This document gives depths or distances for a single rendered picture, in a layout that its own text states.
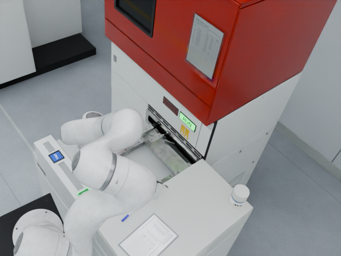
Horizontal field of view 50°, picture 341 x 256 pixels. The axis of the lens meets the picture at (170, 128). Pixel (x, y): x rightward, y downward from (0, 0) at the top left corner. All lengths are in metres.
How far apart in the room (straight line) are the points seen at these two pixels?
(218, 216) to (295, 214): 1.43
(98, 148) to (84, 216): 0.21
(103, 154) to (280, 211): 2.25
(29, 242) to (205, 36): 0.91
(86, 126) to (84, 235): 0.36
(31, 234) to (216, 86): 0.85
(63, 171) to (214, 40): 0.90
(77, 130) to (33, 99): 2.29
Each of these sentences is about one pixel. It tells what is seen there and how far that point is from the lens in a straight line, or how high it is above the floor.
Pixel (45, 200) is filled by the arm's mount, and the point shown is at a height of 1.05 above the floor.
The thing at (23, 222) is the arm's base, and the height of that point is 1.04.
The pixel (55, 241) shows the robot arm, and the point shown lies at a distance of 1.17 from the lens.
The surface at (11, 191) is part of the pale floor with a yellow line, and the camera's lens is 2.91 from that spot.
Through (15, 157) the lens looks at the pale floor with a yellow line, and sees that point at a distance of 3.09.
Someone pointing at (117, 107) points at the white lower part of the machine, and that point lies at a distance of 2.38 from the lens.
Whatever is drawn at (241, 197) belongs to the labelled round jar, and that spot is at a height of 1.06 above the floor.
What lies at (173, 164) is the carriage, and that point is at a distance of 1.88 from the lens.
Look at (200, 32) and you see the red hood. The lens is 1.42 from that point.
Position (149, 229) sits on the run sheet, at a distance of 1.58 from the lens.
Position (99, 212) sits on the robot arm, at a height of 1.52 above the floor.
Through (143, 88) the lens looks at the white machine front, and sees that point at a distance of 2.00.
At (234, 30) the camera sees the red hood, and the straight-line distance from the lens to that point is 1.31.
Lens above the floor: 2.38
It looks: 47 degrees down
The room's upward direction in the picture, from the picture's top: 10 degrees clockwise
